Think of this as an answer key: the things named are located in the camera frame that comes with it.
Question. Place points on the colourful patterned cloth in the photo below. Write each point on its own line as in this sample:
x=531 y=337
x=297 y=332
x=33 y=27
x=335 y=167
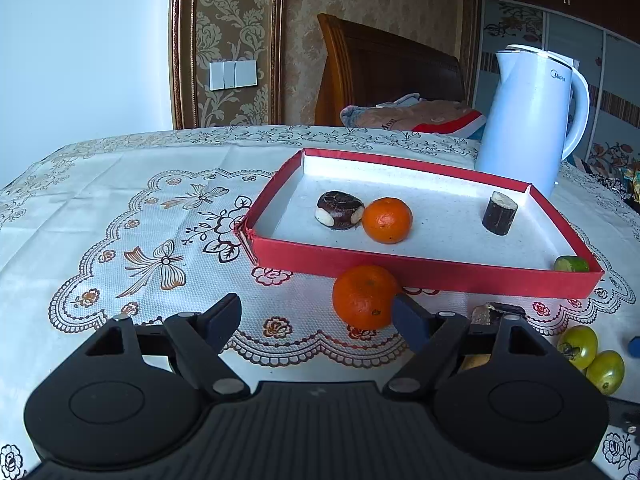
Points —
x=625 y=175

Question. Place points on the tan plush blanket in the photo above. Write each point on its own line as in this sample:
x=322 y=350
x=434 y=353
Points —
x=400 y=115

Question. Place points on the floral embroidered tablecloth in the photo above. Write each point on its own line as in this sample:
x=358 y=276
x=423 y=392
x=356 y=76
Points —
x=100 y=210

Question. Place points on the brown wooden headboard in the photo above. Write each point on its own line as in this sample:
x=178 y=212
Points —
x=390 y=70

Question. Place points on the round green fruit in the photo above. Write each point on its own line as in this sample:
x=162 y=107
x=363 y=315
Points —
x=580 y=342
x=606 y=371

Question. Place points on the white wall light switch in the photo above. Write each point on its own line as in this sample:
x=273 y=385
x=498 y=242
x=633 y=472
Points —
x=233 y=75

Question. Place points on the cut green fruit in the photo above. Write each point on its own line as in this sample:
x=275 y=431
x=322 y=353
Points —
x=571 y=263

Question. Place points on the white electric kettle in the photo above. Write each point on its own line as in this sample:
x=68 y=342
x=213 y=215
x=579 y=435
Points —
x=525 y=125

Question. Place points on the orange tangerine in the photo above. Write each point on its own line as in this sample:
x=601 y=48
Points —
x=365 y=297
x=386 y=220

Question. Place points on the floral sliding door wardrobe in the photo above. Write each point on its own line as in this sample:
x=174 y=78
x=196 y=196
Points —
x=610 y=35

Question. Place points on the red white striped cloth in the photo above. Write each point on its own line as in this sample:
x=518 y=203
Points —
x=450 y=123

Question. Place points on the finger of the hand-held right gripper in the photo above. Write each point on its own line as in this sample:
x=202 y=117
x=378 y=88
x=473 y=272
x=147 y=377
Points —
x=627 y=417
x=634 y=345

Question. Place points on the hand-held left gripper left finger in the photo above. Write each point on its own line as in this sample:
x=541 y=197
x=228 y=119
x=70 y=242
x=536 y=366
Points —
x=220 y=322

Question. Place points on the gold wall moulding frame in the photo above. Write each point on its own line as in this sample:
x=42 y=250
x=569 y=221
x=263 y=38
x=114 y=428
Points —
x=180 y=60

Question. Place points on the red cardboard tray box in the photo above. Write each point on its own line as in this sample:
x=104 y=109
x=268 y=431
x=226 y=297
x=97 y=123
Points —
x=445 y=220

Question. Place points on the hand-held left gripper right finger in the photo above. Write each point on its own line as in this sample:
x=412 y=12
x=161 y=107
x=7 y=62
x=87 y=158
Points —
x=410 y=325

